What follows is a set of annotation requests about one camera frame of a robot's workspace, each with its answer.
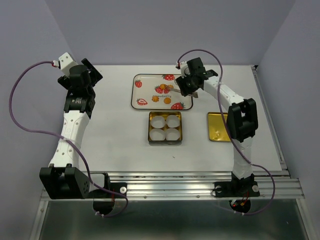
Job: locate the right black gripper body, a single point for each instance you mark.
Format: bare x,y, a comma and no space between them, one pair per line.
186,84

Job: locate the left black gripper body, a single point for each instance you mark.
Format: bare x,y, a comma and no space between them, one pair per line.
64,80

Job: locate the metal tongs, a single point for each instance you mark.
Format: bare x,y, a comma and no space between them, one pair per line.
193,95

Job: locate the orange cookie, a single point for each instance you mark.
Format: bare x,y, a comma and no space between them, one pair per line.
169,88
162,86
167,100
155,99

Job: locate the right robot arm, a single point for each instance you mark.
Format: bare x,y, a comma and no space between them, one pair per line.
242,117

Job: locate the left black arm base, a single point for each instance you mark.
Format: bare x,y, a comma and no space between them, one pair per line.
109,198

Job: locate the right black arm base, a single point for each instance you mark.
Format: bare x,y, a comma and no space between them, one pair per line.
239,192

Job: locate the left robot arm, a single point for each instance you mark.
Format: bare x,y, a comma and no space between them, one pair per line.
63,179

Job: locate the top-right white paper cup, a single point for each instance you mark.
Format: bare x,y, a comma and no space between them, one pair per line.
173,121

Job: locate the strawberry print tray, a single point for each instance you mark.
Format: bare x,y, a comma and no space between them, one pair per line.
145,86

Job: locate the top-left white paper cup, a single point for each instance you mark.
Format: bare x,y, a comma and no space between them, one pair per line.
158,122

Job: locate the gold tin lid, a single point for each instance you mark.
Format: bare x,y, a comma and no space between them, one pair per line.
216,128

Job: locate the gold square tin box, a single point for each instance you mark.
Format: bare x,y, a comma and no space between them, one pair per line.
165,114

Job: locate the bottom-right white paper cup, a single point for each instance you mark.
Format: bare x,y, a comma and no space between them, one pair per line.
172,134

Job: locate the bottom-left white paper cup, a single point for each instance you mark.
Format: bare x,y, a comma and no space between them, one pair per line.
157,134

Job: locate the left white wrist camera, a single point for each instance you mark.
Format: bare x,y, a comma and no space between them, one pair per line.
65,62

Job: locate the aluminium rail frame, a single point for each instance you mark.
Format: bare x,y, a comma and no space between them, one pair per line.
169,187

